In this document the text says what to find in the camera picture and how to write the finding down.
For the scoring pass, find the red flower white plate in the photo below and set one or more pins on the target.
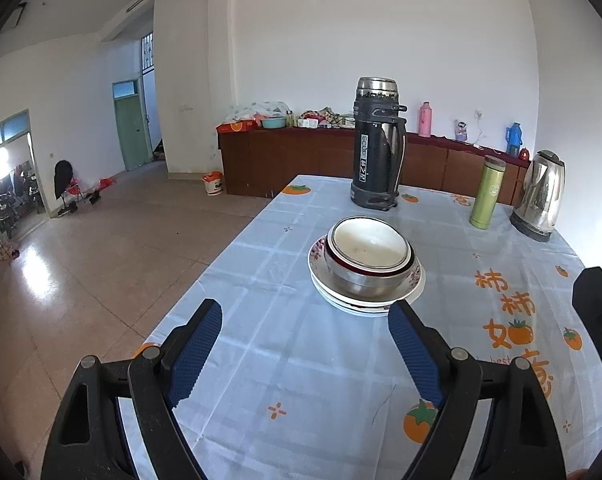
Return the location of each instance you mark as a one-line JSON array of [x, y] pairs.
[[370, 311]]

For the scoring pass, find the small decorated jar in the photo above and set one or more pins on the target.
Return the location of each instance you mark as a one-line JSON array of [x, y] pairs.
[[460, 131]]

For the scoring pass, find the large black thermos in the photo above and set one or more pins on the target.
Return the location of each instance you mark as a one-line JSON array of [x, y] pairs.
[[379, 143]]

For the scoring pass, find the green door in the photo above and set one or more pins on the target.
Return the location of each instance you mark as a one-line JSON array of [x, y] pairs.
[[131, 124]]

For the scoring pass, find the stainless steel bowl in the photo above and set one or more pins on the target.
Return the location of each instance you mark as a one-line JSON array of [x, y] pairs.
[[375, 288]]

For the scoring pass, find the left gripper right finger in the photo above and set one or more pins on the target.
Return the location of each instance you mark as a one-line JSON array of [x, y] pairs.
[[422, 350]]

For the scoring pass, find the red child tricycle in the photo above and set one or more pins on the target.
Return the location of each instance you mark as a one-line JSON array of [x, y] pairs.
[[67, 189]]

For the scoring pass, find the pink thermos flask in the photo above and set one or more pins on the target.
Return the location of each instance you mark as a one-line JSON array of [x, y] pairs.
[[425, 119]]

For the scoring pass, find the brown wooden sideboard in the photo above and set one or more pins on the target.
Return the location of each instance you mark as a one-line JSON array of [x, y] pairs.
[[262, 162]]

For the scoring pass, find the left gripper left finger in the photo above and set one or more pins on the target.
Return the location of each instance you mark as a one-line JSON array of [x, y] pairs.
[[189, 348]]

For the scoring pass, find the cream enamel bowl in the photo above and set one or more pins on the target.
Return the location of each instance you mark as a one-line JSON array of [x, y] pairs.
[[369, 244]]

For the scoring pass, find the stainless electric kettle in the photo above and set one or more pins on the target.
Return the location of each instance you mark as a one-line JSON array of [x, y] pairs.
[[542, 193]]

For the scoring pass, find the blue thermos flask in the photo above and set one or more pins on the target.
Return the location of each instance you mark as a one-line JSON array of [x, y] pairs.
[[513, 140]]

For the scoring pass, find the pink flower white plate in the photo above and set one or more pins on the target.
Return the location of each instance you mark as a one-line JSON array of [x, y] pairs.
[[319, 272]]

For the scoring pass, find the green thermos bottle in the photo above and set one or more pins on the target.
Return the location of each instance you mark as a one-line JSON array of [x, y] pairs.
[[490, 183]]

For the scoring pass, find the white plastic bucket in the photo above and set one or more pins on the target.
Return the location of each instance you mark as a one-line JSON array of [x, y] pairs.
[[213, 183]]

